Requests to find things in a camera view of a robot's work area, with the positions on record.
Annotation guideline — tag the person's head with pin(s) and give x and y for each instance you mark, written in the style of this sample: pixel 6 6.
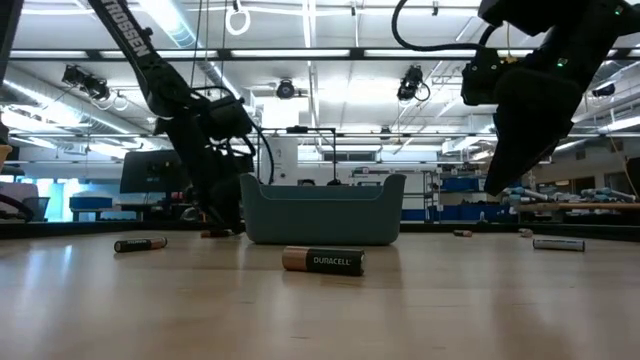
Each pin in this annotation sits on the person's head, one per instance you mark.
pixel 306 182

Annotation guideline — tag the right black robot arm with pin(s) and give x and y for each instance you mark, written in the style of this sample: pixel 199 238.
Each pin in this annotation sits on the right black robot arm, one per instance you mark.
pixel 600 15

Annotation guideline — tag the black rig-mounted camera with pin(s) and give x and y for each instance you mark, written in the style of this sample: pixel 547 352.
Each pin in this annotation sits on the black rig-mounted camera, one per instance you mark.
pixel 85 82
pixel 285 89
pixel 411 82

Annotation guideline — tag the wooden bench top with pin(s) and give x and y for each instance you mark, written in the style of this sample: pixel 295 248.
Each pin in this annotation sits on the wooden bench top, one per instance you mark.
pixel 575 206

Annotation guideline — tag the pale rolled material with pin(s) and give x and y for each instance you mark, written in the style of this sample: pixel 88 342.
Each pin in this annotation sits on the pale rolled material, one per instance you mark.
pixel 522 194
pixel 607 194

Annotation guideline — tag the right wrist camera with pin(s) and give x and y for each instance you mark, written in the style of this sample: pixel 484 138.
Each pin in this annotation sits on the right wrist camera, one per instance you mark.
pixel 481 75

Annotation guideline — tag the blue storage bin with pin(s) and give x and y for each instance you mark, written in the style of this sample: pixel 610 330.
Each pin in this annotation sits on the blue storage bin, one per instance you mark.
pixel 90 202
pixel 460 184
pixel 460 212

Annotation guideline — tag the small black copper battery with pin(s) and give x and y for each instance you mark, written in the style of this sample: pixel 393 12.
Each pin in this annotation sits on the small black copper battery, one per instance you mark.
pixel 462 233

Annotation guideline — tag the silver battery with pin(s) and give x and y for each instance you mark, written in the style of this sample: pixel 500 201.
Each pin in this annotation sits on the silver battery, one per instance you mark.
pixel 558 244

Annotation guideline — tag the black rig beam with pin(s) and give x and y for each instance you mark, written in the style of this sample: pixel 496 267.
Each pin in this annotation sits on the black rig beam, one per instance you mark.
pixel 357 53

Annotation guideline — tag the black aluminium table frame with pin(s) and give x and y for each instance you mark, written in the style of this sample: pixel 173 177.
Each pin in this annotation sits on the black aluminium table frame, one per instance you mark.
pixel 600 231

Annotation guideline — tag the black monitor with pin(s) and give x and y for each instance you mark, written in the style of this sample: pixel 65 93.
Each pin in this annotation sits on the black monitor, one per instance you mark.
pixel 145 171

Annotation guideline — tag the teal plastic bin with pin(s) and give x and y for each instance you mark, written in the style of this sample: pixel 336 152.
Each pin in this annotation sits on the teal plastic bin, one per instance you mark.
pixel 322 215

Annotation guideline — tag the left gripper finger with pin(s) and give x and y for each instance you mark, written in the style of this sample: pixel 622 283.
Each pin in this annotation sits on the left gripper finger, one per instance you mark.
pixel 227 205
pixel 206 212

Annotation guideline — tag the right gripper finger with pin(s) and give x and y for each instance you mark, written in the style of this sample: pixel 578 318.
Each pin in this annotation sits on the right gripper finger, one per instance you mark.
pixel 520 155

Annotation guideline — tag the white chair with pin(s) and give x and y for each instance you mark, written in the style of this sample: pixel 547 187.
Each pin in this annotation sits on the white chair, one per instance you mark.
pixel 17 192

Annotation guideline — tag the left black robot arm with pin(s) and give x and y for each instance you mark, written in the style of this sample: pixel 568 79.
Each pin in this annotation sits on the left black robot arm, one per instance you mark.
pixel 130 42

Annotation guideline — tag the thin black frame stand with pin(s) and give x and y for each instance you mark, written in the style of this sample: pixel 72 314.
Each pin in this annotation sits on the thin black frame stand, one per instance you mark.
pixel 297 129

